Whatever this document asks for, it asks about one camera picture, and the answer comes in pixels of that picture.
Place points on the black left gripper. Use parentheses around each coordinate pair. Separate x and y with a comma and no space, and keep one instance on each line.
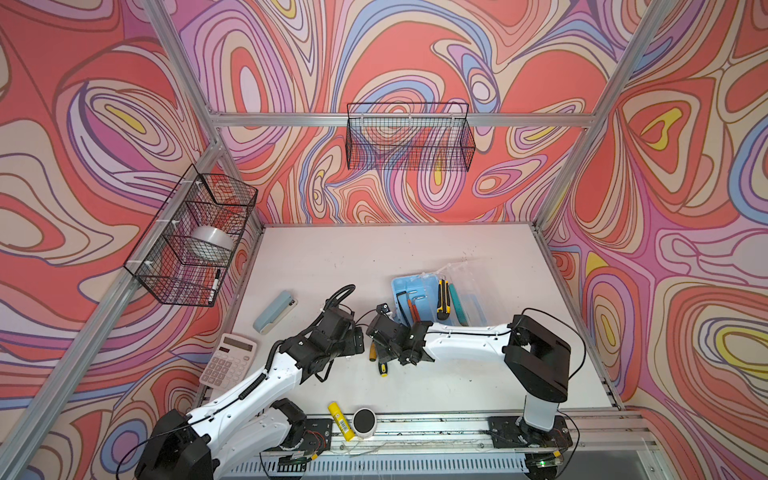
(351,347)

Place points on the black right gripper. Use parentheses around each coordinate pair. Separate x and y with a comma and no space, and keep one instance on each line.
(382,355)

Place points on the orange handled hex key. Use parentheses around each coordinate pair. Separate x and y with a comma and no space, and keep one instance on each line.
(416,302)

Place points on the black large hex key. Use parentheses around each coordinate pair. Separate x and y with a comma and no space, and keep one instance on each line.
(403,299)

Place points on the yellow black utility knife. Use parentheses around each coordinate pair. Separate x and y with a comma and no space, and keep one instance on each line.
(443,306)

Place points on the teal utility knife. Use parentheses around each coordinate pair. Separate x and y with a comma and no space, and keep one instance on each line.
(457,305)

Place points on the light blue plastic tool box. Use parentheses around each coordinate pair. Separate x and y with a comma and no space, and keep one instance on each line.
(418,292)

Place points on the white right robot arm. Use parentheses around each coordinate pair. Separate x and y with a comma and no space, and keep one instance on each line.
(538,358)

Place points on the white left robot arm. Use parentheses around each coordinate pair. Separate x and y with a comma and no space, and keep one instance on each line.
(254,414)

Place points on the light blue stapler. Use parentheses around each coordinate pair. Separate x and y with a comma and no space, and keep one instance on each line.
(272,315)

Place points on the black white tape roll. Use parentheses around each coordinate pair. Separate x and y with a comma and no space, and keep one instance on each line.
(364,423)

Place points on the yellow glue stick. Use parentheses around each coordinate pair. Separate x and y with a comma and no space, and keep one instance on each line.
(341,421)

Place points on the white calculator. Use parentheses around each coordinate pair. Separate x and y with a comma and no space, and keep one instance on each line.
(229,363)

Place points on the black marker in basket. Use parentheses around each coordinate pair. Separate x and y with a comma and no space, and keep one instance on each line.
(214,288)

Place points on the grey duct tape roll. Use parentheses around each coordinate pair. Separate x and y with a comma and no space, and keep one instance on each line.
(209,241)

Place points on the black wire basket left wall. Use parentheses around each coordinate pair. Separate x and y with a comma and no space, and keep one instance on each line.
(184,257)

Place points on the black wire basket wall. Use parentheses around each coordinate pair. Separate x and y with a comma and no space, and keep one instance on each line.
(184,257)
(409,136)

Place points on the black wire basket back wall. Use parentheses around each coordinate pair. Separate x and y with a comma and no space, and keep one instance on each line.
(409,136)

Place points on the aluminium mounting rail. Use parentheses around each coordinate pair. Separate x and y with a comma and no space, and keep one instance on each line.
(441,446)

